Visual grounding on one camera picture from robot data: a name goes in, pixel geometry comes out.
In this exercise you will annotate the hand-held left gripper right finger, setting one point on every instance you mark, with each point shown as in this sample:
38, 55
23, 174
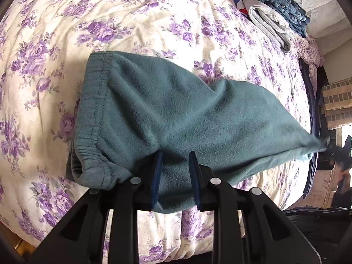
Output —
195, 181

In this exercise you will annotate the folded grey sweatpants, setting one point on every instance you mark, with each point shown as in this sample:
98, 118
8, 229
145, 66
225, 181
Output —
271, 22

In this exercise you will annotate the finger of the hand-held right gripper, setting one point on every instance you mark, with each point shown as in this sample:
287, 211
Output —
328, 143

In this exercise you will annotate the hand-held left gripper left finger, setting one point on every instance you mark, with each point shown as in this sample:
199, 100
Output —
156, 181

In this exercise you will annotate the folded blue jeans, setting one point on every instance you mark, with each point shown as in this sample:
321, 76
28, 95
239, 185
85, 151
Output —
283, 4

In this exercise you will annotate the teal fleece pants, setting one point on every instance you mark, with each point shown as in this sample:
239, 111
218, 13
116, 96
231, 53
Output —
176, 115

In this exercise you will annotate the red blue white cloth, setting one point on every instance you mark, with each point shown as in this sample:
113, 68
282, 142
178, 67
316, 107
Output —
238, 0

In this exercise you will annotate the floral purple bed cover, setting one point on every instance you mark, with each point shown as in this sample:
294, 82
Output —
110, 27

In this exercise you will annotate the tiled wall panel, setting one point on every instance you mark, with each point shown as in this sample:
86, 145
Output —
337, 103

